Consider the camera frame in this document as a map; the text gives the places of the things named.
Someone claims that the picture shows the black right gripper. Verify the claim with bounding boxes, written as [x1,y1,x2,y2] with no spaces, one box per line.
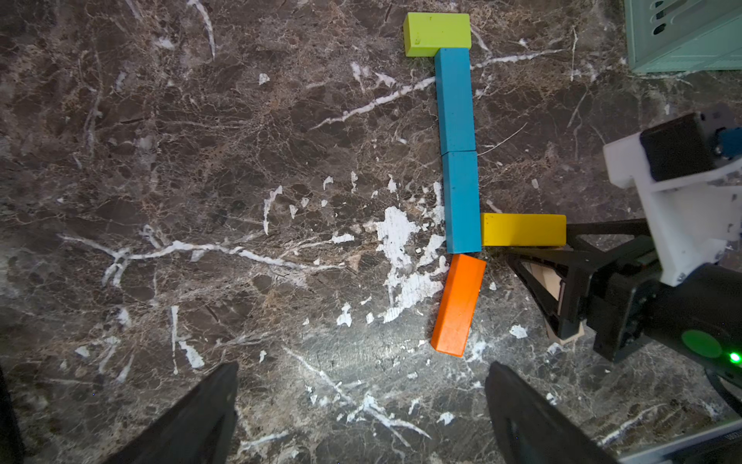
[505,218,661,363]

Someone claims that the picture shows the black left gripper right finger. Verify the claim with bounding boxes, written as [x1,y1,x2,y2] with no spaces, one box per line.
[485,362,616,464]

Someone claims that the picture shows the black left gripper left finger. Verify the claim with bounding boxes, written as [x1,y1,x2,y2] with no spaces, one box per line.
[106,362,239,463]

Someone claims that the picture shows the yellow wooden block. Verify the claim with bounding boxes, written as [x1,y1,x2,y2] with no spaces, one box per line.
[481,213,567,247]

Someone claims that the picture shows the orange wooden block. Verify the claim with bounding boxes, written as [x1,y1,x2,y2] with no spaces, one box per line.
[431,254,486,358]

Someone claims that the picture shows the teal wooden block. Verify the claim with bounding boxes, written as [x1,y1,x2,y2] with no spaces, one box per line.
[442,151,482,254]
[435,48,475,155]

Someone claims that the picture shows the green wooden block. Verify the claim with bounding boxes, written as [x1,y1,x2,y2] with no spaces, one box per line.
[403,13,471,57]

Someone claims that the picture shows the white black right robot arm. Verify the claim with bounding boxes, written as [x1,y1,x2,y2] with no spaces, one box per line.
[503,220,741,413]

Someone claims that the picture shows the mint green file organizer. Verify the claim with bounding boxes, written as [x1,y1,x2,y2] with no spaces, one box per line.
[624,0,741,75]

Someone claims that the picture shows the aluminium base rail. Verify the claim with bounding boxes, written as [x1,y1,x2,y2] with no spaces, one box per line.
[618,420,741,464]

